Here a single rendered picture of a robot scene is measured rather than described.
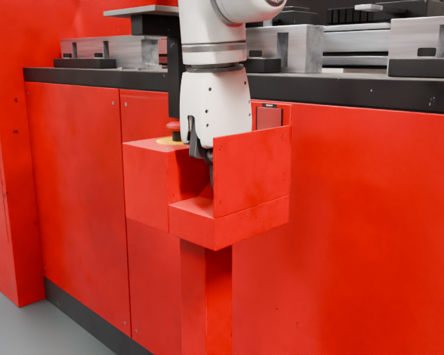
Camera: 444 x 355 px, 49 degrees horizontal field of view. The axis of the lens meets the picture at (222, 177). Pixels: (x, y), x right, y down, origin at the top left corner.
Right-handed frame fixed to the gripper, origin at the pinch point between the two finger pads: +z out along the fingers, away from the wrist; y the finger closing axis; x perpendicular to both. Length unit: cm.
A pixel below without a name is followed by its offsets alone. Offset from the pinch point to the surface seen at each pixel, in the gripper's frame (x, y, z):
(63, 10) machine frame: -121, -46, -30
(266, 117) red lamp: 0.6, -9.5, -7.1
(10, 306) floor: -125, -9, 75
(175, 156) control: -4.5, 4.3, -3.5
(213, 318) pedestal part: -2.1, 1.7, 23.0
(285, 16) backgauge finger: -33, -60, -22
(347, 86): 6.0, -23.8, -10.1
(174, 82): -35.8, -23.1, -9.5
